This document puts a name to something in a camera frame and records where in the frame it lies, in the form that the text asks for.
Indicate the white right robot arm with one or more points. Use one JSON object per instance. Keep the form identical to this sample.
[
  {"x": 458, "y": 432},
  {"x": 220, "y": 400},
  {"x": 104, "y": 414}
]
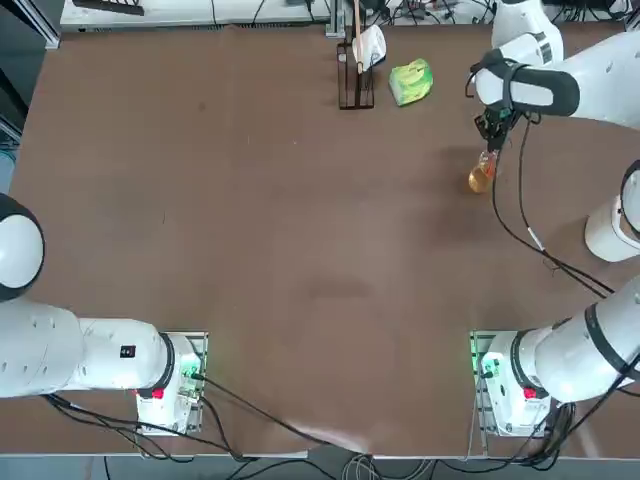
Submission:
[{"x": 575, "y": 360}]

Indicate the black power strip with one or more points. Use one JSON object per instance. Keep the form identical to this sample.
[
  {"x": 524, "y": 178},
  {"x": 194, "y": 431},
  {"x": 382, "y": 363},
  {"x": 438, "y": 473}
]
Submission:
[{"x": 115, "y": 6}]

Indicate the glass measuring cup amber solution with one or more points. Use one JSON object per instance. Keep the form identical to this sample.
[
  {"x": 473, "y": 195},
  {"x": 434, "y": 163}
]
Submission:
[{"x": 477, "y": 182}]

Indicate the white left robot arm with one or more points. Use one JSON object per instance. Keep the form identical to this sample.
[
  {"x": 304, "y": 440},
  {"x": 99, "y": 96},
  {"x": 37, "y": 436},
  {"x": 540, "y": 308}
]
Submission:
[{"x": 100, "y": 360}]

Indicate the white side bench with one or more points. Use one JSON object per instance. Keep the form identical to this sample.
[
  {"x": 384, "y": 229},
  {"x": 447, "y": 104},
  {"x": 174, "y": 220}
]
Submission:
[{"x": 175, "y": 17}]

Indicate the aluminium frame post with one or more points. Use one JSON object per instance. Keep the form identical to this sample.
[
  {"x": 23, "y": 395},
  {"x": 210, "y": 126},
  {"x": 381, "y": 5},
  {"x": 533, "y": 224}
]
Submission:
[{"x": 334, "y": 20}]

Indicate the green tissue pack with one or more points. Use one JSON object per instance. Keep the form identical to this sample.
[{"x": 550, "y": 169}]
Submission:
[{"x": 411, "y": 82}]

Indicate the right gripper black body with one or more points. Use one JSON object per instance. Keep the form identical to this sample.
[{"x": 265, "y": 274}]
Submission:
[{"x": 495, "y": 122}]

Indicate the beige lidded desktop bin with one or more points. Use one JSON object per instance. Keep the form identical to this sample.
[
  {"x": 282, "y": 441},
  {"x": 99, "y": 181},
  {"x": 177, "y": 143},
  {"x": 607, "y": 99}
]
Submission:
[{"x": 602, "y": 235}]

